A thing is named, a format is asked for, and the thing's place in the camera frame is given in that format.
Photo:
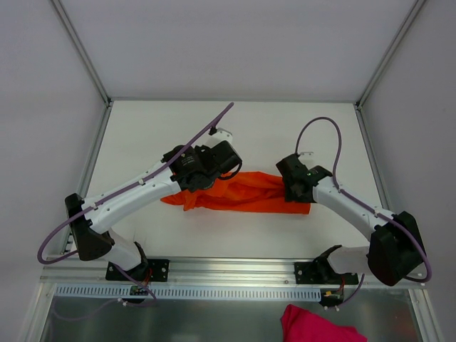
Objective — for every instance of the right aluminium frame post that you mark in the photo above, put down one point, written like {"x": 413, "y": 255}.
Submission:
{"x": 390, "y": 51}

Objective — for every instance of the left aluminium frame post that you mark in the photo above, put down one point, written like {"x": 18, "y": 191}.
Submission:
{"x": 80, "y": 50}

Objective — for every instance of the orange t-shirt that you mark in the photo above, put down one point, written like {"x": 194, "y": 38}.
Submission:
{"x": 255, "y": 192}

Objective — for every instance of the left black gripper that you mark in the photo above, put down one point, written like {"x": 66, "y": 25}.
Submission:
{"x": 201, "y": 182}

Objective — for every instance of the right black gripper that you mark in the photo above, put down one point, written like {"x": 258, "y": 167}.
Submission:
{"x": 294, "y": 192}

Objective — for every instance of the aluminium mounting rail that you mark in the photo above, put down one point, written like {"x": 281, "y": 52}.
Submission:
{"x": 186, "y": 271}

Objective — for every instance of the aluminium frame post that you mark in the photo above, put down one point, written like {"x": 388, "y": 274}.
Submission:
{"x": 390, "y": 51}
{"x": 80, "y": 50}

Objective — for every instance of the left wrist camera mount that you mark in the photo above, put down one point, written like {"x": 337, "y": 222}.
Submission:
{"x": 218, "y": 135}

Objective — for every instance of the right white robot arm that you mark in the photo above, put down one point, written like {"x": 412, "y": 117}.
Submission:
{"x": 395, "y": 248}

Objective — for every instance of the pink t-shirt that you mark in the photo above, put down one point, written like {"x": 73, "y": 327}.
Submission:
{"x": 301, "y": 325}

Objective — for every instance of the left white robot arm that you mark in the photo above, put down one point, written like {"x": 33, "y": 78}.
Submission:
{"x": 191, "y": 169}

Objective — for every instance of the slotted white cable duct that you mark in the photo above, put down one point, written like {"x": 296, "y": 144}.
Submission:
{"x": 164, "y": 291}

